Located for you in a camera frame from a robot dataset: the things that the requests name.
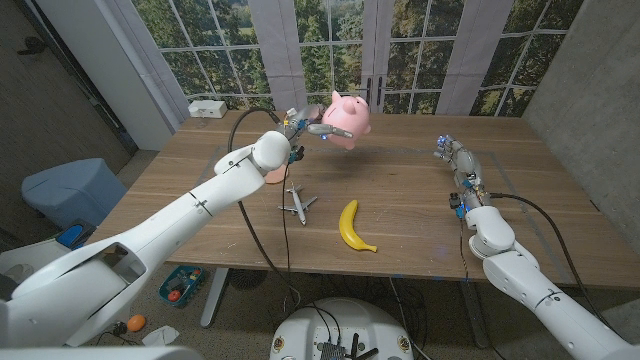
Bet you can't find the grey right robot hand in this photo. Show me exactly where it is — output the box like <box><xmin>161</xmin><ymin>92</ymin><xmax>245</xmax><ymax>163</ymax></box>
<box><xmin>432</xmin><ymin>133</ymin><xmax>484</xmax><ymax>189</ymax></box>

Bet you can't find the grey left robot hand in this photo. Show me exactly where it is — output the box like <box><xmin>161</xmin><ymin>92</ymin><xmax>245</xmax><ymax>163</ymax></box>
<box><xmin>283</xmin><ymin>103</ymin><xmax>354</xmax><ymax>141</ymax></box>

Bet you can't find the pink plastic piggy bank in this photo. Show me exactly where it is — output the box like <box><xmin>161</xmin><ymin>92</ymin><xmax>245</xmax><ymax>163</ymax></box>
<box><xmin>320</xmin><ymin>89</ymin><xmax>372</xmax><ymax>151</ymax></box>

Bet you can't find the grey toy plane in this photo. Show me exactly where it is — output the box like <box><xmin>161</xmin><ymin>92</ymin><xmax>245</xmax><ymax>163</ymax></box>
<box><xmin>277</xmin><ymin>182</ymin><xmax>319</xmax><ymax>226</ymax></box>

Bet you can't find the yellow banana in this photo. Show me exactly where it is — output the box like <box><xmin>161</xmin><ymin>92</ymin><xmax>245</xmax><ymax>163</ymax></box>
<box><xmin>338</xmin><ymin>199</ymin><xmax>379</xmax><ymax>254</ymax></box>

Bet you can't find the teal toy box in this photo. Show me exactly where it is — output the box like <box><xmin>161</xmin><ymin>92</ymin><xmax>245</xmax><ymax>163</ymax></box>
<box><xmin>158</xmin><ymin>264</ymin><xmax>207</xmax><ymax>308</ymax></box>

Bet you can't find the pink round plate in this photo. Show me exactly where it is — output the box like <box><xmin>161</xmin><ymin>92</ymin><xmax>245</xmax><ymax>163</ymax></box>
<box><xmin>263</xmin><ymin>167</ymin><xmax>289</xmax><ymax>185</ymax></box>

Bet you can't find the white rectangular box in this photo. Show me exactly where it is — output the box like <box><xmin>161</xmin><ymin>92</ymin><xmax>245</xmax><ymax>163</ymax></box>
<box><xmin>187</xmin><ymin>99</ymin><xmax>227</xmax><ymax>119</ymax></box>

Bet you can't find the printed window backdrop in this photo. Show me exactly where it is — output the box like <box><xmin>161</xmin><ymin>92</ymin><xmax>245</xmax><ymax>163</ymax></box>
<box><xmin>107</xmin><ymin>0</ymin><xmax>586</xmax><ymax>119</ymax></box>

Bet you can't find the grey table leg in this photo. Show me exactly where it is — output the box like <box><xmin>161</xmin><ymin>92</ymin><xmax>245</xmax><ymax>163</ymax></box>
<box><xmin>459</xmin><ymin>281</ymin><xmax>491</xmax><ymax>350</ymax></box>

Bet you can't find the dark round floor fan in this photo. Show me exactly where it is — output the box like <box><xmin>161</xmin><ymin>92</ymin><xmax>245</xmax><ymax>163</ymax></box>
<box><xmin>228</xmin><ymin>268</ymin><xmax>266</xmax><ymax>292</ymax></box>

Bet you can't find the white robot torso base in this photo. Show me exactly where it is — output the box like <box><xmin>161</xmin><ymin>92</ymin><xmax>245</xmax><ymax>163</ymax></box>
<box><xmin>269</xmin><ymin>297</ymin><xmax>415</xmax><ymax>360</ymax></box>

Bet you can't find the white table leg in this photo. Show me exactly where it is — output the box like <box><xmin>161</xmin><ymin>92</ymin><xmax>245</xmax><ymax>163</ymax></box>
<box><xmin>200</xmin><ymin>267</ymin><xmax>232</xmax><ymax>330</ymax></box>

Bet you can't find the black antenna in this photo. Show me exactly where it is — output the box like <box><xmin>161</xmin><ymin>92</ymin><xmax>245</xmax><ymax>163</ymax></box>
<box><xmin>349</xmin><ymin>333</ymin><xmax>380</xmax><ymax>360</ymax></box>

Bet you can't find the grey computer board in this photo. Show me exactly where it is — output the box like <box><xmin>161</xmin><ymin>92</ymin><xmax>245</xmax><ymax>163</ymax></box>
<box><xmin>319</xmin><ymin>341</ymin><xmax>347</xmax><ymax>360</ymax></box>

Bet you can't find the white crumpled tissue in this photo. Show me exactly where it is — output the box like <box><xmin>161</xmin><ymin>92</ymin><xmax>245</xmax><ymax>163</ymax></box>
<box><xmin>141</xmin><ymin>325</ymin><xmax>180</xmax><ymax>347</ymax></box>

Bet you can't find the blue plastic object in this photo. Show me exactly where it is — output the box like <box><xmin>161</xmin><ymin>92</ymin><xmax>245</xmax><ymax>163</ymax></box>
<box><xmin>55</xmin><ymin>223</ymin><xmax>96</xmax><ymax>250</ymax></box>

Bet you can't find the white robot body edge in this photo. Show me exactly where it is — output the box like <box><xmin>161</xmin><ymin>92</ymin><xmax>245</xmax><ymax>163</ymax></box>
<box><xmin>0</xmin><ymin>346</ymin><xmax>204</xmax><ymax>360</ymax></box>

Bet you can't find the white floor platform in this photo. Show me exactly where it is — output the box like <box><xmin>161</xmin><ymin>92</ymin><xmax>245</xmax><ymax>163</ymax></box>
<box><xmin>0</xmin><ymin>238</ymin><xmax>69</xmax><ymax>289</ymax></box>

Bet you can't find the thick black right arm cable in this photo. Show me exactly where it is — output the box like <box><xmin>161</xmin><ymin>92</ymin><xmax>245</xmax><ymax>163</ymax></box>
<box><xmin>488</xmin><ymin>192</ymin><xmax>621</xmax><ymax>336</ymax></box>

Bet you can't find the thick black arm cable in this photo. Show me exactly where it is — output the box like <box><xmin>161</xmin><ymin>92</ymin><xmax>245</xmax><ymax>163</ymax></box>
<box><xmin>227</xmin><ymin>107</ymin><xmax>303</xmax><ymax>309</ymax></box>
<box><xmin>488</xmin><ymin>192</ymin><xmax>621</xmax><ymax>336</ymax></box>

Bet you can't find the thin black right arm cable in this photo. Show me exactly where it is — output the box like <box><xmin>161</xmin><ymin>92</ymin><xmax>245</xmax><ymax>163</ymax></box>
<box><xmin>457</xmin><ymin>215</ymin><xmax>496</xmax><ymax>360</ymax></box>

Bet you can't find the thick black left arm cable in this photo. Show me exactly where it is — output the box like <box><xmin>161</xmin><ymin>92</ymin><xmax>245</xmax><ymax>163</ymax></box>
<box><xmin>227</xmin><ymin>107</ymin><xmax>303</xmax><ymax>309</ymax></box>

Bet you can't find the dark door handle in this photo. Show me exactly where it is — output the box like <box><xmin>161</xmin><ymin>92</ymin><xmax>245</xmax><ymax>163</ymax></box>
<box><xmin>16</xmin><ymin>36</ymin><xmax>49</xmax><ymax>56</ymax></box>

